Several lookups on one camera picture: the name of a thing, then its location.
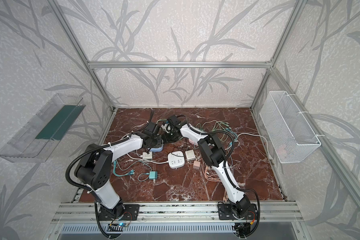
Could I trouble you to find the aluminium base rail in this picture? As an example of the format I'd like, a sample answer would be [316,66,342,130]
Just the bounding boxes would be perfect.
[51,201,304,224]

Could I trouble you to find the blue power strip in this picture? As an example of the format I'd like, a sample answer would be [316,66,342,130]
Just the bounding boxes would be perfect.
[150,144,164,152]

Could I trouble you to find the clear plastic wall bin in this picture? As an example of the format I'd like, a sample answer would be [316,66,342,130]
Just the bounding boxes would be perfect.
[0,94,86,163]

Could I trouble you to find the black usb cable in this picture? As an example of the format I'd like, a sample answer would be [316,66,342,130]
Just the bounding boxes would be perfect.
[169,143,193,158]

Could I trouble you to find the pink charging cable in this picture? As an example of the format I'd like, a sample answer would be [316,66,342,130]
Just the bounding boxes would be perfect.
[202,163,229,202]

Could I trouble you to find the white charger adapter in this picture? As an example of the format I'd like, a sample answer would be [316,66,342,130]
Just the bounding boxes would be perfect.
[185,150,196,162]

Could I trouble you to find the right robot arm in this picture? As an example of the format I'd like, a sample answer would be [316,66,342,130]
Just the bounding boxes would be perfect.
[164,115,251,220]

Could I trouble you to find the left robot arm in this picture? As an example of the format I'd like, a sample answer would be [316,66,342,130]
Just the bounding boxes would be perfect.
[65,122,163,219]

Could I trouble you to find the pink plug adapter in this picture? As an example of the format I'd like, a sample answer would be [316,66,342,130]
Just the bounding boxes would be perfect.
[193,161,201,170]

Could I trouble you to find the green charging cable bundle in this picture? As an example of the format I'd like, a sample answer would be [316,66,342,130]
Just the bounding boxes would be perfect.
[196,119,238,148]

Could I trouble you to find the white wire mesh basket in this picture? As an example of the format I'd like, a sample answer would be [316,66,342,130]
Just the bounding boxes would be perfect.
[260,91,321,164]

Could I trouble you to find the white power cord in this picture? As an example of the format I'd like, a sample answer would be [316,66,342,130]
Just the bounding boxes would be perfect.
[119,148,170,165]

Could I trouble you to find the teal charging cable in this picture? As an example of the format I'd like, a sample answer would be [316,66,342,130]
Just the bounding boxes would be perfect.
[112,158,152,182]

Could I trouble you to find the teal plug adapter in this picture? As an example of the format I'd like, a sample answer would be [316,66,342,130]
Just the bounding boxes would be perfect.
[149,171,158,180]

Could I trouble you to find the white plug adapter small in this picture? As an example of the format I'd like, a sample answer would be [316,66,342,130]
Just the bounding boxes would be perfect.
[142,152,153,160]

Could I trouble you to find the white power strip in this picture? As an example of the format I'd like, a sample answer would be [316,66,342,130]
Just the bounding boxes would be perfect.
[168,151,185,169]

